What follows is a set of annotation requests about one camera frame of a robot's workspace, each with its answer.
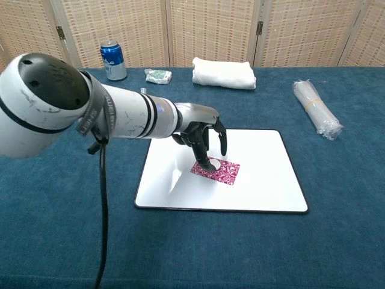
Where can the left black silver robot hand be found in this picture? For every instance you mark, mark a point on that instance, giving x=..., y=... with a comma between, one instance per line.
x=198, y=116

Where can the pink patterned rectangular packet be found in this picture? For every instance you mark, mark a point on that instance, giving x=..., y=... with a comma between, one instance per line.
x=227, y=174

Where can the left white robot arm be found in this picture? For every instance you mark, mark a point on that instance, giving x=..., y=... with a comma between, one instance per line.
x=126, y=114

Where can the white rectangular board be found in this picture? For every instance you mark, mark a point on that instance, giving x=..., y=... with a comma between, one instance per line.
x=264, y=180

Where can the folded white towel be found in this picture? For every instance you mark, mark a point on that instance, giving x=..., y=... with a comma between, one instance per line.
x=222, y=73

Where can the green white tissue packet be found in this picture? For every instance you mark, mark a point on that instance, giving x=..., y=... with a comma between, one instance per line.
x=158, y=76

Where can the bamboo folding screen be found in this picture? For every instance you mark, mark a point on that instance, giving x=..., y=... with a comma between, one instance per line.
x=210, y=30

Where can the blue soda can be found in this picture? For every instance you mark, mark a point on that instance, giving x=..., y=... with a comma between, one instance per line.
x=113, y=61

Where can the black screen hinge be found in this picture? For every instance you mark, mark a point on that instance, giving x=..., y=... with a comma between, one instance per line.
x=259, y=27
x=60, y=32

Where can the rolled clear plastic bags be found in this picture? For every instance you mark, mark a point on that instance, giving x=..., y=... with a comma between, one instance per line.
x=316, y=108

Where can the dark blue tablecloth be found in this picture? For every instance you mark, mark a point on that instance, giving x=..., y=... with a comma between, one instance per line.
x=210, y=247

